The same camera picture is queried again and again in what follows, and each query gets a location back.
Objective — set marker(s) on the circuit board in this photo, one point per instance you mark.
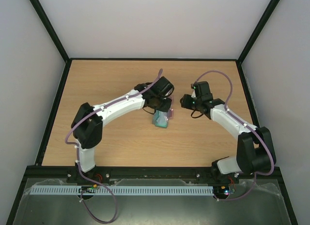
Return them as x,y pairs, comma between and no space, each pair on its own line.
222,192
91,189

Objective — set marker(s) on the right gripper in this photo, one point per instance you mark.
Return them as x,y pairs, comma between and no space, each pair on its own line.
185,101

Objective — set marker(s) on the grey-green glasses case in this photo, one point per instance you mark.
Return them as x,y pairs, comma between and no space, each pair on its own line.
160,119

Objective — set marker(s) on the black aluminium front rail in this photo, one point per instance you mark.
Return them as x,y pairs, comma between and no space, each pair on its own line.
111,175

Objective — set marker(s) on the black cage frame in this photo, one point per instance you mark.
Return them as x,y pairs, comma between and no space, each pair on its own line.
48,26

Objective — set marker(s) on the light blue cable duct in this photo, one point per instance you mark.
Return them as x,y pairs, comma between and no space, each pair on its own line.
125,190

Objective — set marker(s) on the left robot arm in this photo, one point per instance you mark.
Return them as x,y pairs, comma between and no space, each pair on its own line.
87,127

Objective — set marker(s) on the right circuit board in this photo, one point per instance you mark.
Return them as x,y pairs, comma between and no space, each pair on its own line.
222,192

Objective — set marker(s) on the pink sunglasses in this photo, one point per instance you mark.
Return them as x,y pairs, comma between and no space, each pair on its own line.
169,114

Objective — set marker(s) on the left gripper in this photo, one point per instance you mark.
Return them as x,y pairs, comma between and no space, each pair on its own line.
166,107

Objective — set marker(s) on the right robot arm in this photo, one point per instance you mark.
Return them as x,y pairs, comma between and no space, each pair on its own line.
255,151

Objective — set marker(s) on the left circuit board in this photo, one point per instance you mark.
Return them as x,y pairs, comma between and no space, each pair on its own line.
91,189

